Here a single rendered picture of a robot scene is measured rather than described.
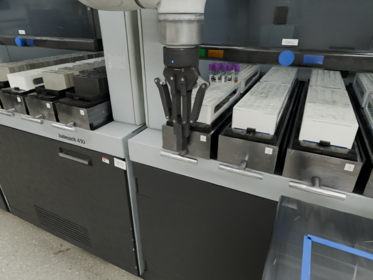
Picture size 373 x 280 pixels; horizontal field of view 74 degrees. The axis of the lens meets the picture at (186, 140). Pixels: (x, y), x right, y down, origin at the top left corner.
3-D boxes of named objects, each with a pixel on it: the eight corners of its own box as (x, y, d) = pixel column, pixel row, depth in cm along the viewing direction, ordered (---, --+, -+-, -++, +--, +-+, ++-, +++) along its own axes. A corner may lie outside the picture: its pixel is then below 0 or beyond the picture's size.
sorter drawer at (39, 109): (141, 78, 144) (140, 62, 140) (161, 80, 139) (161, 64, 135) (18, 120, 86) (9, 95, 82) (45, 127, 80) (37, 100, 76)
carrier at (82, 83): (105, 95, 82) (102, 78, 80) (100, 97, 81) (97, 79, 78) (79, 91, 87) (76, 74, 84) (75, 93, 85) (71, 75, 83)
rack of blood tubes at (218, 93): (212, 94, 90) (213, 77, 87) (240, 98, 86) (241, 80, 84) (174, 122, 66) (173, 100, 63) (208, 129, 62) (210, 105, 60)
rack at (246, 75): (237, 77, 116) (238, 63, 113) (258, 79, 112) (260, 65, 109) (215, 93, 92) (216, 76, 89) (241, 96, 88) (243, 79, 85)
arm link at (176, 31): (171, 14, 54) (172, 44, 57) (147, 14, 47) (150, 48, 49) (211, 14, 50) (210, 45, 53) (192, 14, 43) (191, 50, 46)
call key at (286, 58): (277, 64, 53) (280, 49, 51) (293, 65, 51) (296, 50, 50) (277, 65, 52) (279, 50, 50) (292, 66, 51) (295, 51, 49)
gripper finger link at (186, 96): (187, 73, 55) (192, 73, 54) (187, 120, 60) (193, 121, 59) (179, 76, 52) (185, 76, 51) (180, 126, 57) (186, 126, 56)
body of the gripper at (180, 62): (207, 44, 52) (205, 88, 56) (171, 43, 56) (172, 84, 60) (192, 48, 46) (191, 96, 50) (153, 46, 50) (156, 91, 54)
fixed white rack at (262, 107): (256, 99, 85) (258, 81, 82) (287, 103, 81) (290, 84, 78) (230, 132, 61) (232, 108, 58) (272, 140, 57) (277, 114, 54)
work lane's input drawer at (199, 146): (233, 89, 122) (235, 70, 118) (262, 93, 117) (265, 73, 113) (153, 156, 64) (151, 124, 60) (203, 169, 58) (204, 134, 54)
